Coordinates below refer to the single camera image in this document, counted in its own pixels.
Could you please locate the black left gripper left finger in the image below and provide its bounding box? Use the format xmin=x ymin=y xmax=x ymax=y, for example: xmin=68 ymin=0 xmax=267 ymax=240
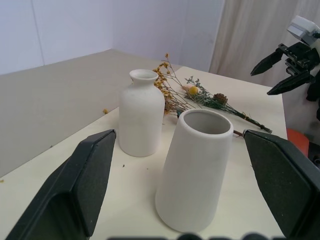
xmin=4 ymin=128 xmax=118 ymax=240

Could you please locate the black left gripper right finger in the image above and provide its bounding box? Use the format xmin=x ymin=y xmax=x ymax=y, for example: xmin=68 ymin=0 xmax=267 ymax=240
xmin=242 ymin=128 xmax=320 ymax=240

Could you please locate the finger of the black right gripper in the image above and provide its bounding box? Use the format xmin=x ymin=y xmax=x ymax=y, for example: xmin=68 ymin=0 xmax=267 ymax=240
xmin=266 ymin=67 xmax=316 ymax=96
xmin=250 ymin=48 xmax=286 ymax=77

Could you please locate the white conical ceramic vase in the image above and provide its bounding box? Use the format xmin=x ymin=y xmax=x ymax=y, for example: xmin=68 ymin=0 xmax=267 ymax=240
xmin=154 ymin=108 xmax=235 ymax=232

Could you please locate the white bottle-shaped ceramic vase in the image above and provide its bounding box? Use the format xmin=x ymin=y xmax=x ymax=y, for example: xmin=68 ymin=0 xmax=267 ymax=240
xmin=118 ymin=69 xmax=166 ymax=158

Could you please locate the orange object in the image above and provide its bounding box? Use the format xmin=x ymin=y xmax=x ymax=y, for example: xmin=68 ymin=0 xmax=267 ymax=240
xmin=286 ymin=127 xmax=310 ymax=158

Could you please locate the green sprig with pinecone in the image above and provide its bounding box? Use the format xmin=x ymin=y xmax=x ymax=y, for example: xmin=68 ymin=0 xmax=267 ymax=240
xmin=184 ymin=75 xmax=274 ymax=134

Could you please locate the yellow dried flower bunch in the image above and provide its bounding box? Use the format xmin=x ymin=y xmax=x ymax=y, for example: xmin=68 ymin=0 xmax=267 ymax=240
xmin=152 ymin=52 xmax=245 ymax=138

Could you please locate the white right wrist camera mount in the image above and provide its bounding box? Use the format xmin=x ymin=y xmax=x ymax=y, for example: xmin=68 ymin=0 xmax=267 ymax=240
xmin=286 ymin=15 xmax=320 ymax=56

